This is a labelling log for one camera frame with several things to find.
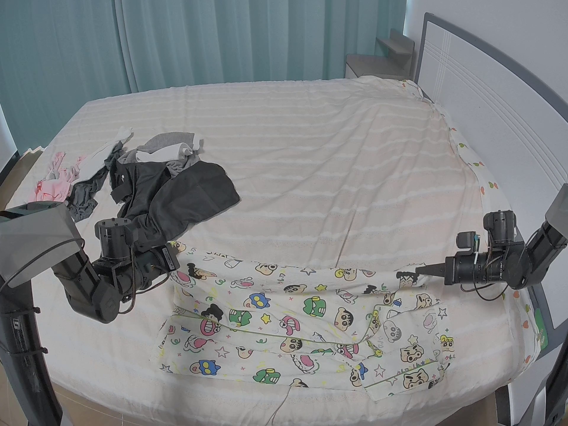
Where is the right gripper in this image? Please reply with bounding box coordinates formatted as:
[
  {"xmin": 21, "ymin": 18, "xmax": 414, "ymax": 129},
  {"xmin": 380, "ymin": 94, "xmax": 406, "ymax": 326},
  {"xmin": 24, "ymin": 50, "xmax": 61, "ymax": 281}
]
[{"xmin": 445, "ymin": 255, "xmax": 489, "ymax": 285}]

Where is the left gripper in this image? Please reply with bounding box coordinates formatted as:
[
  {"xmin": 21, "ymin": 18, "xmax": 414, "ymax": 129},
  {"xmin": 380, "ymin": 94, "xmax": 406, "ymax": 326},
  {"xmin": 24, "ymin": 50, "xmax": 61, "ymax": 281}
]
[{"xmin": 134, "ymin": 244, "xmax": 181, "ymax": 288}]

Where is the white printed pyjama top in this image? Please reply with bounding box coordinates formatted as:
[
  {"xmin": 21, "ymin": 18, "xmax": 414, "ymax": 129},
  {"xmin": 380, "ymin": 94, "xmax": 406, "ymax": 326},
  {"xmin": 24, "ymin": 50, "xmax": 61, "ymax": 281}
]
[{"xmin": 157, "ymin": 240, "xmax": 458, "ymax": 400}]

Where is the pile of clothes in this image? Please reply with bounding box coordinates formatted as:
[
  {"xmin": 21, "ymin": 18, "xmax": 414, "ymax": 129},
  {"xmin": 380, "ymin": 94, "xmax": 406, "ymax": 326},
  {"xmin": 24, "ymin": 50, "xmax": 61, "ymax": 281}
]
[{"xmin": 67, "ymin": 127, "xmax": 205, "ymax": 221}]

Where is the black garment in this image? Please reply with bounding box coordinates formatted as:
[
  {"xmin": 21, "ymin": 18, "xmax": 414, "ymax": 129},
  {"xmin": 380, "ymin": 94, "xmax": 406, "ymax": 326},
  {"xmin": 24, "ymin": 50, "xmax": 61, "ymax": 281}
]
[{"xmin": 109, "ymin": 160, "xmax": 241, "ymax": 256}]

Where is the pink garment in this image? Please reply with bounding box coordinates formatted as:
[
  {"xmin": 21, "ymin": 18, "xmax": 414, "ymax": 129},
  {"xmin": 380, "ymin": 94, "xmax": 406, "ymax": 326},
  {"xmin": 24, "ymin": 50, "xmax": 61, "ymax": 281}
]
[{"xmin": 29, "ymin": 151, "xmax": 96, "ymax": 205}]

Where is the bed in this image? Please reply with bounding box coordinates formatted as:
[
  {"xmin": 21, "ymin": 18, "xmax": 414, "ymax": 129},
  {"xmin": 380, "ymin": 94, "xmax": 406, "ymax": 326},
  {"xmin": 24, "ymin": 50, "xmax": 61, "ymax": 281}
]
[{"xmin": 4, "ymin": 12, "xmax": 568, "ymax": 426}]

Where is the grey bedside table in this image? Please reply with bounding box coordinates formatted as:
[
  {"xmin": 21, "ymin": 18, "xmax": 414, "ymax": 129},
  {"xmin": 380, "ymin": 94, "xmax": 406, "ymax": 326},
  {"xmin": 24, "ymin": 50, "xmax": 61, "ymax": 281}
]
[{"xmin": 345, "ymin": 28, "xmax": 415, "ymax": 81}]

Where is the blue-green curtain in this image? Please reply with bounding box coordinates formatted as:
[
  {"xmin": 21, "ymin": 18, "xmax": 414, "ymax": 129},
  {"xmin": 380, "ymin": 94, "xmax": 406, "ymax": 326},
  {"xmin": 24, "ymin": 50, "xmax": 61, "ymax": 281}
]
[{"xmin": 0, "ymin": 0, "xmax": 409, "ymax": 154}]

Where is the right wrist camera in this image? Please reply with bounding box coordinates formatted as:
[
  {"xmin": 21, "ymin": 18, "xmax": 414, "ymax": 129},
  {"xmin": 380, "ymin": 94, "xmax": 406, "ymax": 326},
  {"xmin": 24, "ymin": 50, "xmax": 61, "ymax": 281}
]
[{"xmin": 457, "ymin": 232, "xmax": 481, "ymax": 258}]

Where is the black cable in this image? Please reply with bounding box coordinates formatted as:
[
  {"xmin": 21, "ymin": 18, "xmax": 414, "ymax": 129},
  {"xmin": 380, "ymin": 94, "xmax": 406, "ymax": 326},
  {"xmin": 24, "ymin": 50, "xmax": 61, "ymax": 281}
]
[
  {"xmin": 117, "ymin": 278, "xmax": 136, "ymax": 315},
  {"xmin": 459, "ymin": 280, "xmax": 511, "ymax": 303}
]

